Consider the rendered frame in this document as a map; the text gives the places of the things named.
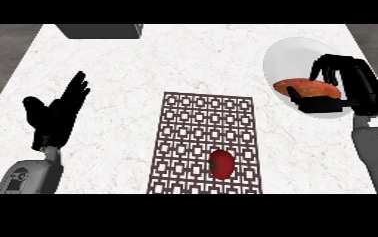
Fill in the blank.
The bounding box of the orange sweet potato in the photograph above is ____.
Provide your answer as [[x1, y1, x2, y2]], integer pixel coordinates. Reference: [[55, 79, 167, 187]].
[[272, 77, 343, 100]]

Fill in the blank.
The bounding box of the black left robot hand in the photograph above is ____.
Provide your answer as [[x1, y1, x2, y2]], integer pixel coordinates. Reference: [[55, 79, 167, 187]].
[[23, 70, 92, 152]]

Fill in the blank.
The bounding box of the red tomato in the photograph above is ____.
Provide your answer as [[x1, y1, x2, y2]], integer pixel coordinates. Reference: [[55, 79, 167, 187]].
[[209, 149, 237, 181]]

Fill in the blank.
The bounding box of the white plate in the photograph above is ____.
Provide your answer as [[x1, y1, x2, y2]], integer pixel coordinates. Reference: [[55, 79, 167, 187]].
[[262, 36, 358, 120]]

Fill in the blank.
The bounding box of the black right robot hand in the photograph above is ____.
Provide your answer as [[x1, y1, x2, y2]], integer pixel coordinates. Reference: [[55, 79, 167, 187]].
[[285, 53, 378, 117]]

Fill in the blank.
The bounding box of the dark grey box appliance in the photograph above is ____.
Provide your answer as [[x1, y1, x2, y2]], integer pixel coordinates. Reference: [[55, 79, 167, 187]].
[[55, 24, 145, 40]]

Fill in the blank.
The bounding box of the brown patterned placemat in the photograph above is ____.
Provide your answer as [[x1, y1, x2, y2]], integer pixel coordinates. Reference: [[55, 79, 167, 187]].
[[147, 91, 265, 195]]

